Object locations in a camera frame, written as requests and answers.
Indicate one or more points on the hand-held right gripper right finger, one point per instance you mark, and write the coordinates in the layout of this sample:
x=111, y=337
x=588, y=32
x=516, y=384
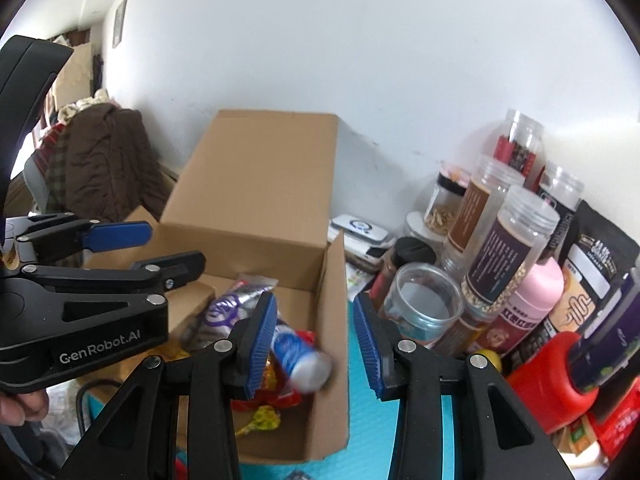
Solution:
x=372, y=350

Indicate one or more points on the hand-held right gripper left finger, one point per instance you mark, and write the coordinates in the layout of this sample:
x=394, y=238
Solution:
x=260, y=345

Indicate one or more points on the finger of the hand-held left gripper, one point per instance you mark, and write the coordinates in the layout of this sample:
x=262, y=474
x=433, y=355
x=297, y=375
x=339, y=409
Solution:
x=175, y=265
x=120, y=235

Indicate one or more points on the small white blue bottle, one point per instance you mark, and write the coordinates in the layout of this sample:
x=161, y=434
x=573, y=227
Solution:
x=300, y=360

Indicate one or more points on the silver purple print snack packet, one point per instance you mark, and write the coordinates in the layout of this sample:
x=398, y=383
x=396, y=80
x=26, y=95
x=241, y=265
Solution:
x=225, y=310

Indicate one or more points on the red gold print snack packet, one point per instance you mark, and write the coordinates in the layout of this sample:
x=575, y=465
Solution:
x=280, y=397

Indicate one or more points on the yellow lollipop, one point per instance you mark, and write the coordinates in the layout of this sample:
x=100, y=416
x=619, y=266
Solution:
x=262, y=417

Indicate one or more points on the clear bag of yellow crackers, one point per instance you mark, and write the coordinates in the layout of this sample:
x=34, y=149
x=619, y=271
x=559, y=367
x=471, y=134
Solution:
x=177, y=350

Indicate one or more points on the cardboard box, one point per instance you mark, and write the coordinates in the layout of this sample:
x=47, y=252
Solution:
x=260, y=185

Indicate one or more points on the person's left hand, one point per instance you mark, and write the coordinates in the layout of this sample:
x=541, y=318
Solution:
x=25, y=407

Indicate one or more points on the clear plastic cup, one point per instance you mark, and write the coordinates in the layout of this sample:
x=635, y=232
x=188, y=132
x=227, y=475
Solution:
x=425, y=305

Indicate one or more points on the brown quilted jacket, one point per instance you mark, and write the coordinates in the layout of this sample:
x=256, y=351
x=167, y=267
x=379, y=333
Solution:
x=110, y=160

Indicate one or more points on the green checked cloth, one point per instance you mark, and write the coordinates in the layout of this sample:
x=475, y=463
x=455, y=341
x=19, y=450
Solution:
x=57, y=180

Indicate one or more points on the teal table mat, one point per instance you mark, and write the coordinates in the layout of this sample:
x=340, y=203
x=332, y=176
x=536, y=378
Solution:
x=365, y=435

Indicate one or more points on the small dark flat box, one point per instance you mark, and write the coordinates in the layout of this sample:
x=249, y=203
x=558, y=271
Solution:
x=367, y=255

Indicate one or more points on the brown jar black lid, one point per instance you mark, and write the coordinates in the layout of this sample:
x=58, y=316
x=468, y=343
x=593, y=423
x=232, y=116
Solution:
x=405, y=260

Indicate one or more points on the grey chair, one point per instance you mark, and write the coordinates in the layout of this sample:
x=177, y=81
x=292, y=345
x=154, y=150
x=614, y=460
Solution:
x=35, y=180

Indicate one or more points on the red striped cloth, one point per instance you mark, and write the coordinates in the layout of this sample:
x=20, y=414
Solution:
x=52, y=140

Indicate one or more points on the lemon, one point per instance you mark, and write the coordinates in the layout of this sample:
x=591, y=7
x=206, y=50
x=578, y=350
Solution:
x=492, y=359

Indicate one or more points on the white electronic device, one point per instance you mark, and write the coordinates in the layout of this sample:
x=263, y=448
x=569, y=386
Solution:
x=357, y=227

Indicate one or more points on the low clear round jar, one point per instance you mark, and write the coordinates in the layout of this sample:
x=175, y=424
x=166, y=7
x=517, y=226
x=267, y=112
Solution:
x=417, y=225

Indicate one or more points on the black square card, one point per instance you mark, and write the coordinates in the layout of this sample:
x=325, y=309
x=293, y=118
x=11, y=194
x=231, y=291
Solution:
x=300, y=476

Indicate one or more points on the cream fleece cloth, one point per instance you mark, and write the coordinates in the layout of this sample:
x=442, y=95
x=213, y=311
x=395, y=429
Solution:
x=82, y=102

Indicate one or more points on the glass jar tan contents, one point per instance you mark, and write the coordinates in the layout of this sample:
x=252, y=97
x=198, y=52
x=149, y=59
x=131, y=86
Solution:
x=442, y=205

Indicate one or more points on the tall jar dark purple label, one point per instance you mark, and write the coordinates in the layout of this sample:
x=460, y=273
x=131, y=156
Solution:
x=505, y=255

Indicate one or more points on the pink bottle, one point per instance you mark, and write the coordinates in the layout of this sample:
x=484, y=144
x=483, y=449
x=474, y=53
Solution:
x=530, y=300

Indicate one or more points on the flat cardboard sheet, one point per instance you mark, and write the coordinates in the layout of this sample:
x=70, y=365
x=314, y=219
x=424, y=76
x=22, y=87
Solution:
x=75, y=75

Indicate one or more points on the tall jar brown label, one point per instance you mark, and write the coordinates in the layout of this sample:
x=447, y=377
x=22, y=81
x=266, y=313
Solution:
x=475, y=210

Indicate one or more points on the red plastic container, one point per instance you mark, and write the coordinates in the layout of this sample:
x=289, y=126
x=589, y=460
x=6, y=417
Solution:
x=545, y=385

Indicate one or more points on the tan patterned packet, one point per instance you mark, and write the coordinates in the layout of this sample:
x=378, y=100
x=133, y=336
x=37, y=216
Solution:
x=575, y=305

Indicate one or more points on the green white small box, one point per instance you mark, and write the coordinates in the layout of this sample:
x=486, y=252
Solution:
x=582, y=435

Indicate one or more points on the clear lid dark jar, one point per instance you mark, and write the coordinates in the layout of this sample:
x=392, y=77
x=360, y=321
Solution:
x=562, y=195

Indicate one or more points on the black pouch white label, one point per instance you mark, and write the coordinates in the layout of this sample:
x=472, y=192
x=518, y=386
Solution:
x=600, y=250

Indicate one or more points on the clear jar red contents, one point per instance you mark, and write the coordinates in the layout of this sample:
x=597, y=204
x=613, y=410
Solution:
x=520, y=145

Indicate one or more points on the red white print box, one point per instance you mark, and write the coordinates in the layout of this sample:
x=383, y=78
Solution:
x=620, y=430

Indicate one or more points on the small framed wall picture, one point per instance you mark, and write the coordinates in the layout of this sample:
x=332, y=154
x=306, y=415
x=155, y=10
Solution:
x=120, y=22

